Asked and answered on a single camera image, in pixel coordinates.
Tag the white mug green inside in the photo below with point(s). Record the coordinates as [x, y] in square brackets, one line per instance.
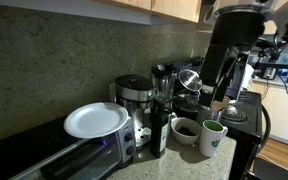
[210, 140]

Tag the black camera stand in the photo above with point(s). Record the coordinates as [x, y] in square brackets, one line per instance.
[267, 65]

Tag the perforated metal utensil holder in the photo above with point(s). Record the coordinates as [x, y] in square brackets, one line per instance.
[205, 116]

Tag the black silver toaster oven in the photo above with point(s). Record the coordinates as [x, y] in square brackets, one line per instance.
[34, 146]

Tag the dark glass bottle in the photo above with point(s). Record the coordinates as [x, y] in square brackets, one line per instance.
[159, 133]

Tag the black coil burner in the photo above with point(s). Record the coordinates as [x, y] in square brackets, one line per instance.
[239, 117]

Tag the grey socket box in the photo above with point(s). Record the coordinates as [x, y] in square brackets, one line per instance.
[270, 73]

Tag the black stove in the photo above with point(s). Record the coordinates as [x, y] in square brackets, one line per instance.
[247, 131]

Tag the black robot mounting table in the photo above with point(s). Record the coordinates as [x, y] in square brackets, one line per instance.
[270, 171]

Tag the clear glass ball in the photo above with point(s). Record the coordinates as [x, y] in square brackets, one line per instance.
[231, 110]

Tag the white plate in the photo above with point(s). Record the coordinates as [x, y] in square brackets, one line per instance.
[94, 120]

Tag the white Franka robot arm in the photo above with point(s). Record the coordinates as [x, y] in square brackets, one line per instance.
[237, 26]

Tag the white base cabinet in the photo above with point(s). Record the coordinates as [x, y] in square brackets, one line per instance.
[280, 113]

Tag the silver black coffee maker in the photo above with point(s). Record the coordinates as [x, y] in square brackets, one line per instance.
[134, 90]

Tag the wooden wall cabinet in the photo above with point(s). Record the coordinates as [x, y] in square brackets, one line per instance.
[170, 8]

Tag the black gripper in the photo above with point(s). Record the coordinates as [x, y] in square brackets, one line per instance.
[217, 63]

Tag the black blender with clear jar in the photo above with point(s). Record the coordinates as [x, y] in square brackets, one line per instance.
[164, 81]

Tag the wooden spatula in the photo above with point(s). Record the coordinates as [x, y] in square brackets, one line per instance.
[221, 104]

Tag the white container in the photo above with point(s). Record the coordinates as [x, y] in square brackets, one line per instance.
[249, 75]

